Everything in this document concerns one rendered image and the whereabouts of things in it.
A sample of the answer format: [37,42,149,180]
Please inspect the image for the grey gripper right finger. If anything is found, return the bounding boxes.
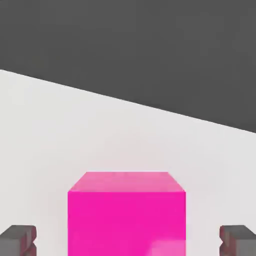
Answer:
[219,224,256,256]

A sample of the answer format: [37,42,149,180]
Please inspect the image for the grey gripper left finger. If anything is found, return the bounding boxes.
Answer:
[0,224,38,256]

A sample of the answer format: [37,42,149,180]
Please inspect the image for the small pink cube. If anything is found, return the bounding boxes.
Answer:
[67,171,187,256]

